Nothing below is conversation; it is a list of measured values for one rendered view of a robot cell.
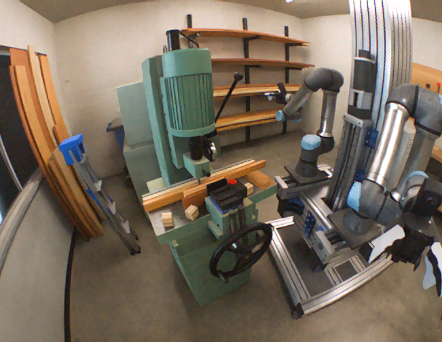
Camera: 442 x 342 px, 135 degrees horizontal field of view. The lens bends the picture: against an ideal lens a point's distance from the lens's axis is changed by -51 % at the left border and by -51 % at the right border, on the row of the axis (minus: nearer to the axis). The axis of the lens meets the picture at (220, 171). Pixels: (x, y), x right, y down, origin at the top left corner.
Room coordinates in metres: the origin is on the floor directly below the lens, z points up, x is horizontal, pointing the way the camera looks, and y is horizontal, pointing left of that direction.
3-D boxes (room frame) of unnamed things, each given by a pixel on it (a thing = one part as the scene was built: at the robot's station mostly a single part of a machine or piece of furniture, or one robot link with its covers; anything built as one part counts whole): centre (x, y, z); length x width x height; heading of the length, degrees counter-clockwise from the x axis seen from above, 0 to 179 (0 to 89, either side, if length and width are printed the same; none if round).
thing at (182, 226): (0.63, 0.02, 0.87); 0.61 x 0.30 x 0.06; 118
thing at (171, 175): (0.96, 0.24, 1.16); 0.22 x 0.22 x 0.72; 28
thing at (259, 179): (0.76, -0.19, 0.92); 0.14 x 0.09 x 0.04; 28
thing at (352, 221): (0.45, -0.62, 0.87); 0.15 x 0.15 x 0.10
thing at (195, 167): (0.73, 0.10, 1.03); 0.14 x 0.07 x 0.09; 28
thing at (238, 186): (0.55, -0.03, 0.99); 0.13 x 0.11 x 0.06; 118
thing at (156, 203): (0.74, 0.04, 0.92); 0.67 x 0.02 x 0.04; 118
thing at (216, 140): (0.95, 0.05, 1.02); 0.09 x 0.07 x 0.12; 118
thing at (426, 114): (0.34, -0.70, 1.19); 0.15 x 0.12 x 0.55; 34
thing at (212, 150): (0.88, 0.05, 1.02); 0.12 x 0.03 x 0.12; 28
